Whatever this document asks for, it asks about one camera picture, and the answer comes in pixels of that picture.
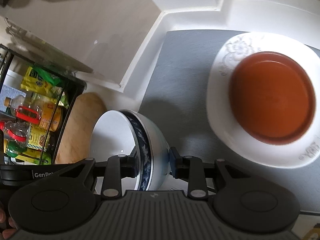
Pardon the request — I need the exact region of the black wire rack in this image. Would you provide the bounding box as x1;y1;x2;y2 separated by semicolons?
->
0;43;87;166

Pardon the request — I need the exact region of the grey mat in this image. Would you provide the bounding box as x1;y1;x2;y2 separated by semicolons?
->
138;30;320;161

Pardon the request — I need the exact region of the yellow box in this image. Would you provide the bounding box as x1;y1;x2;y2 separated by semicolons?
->
26;126;55;151

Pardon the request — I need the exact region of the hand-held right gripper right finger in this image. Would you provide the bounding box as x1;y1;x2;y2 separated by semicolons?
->
169;146;241;198

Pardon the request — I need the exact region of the green and yellow packet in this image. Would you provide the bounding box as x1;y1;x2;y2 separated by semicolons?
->
20;66;63;93

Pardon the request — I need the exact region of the white bowl with blue rim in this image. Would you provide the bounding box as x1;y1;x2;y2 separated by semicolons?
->
89;109;171;191

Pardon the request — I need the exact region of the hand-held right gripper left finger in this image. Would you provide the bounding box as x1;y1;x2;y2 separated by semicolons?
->
57;145;139;197

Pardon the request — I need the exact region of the round wooden cutting board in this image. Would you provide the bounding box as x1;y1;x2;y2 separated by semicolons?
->
54;92;108;165

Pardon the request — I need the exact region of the brown round plate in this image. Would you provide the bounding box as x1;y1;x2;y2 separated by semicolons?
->
228;51;316;145

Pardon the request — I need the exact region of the oil bottle with red handle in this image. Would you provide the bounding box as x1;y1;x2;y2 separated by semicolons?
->
4;92;64;132

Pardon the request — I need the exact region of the dark bottle with red cap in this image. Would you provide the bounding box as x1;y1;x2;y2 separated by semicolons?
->
0;121;30;143

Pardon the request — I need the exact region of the person's left hand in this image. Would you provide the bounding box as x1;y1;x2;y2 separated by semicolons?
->
0;202;16;232

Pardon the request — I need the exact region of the white square floral plate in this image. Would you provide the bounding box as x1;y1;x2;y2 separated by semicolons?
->
206;32;320;169

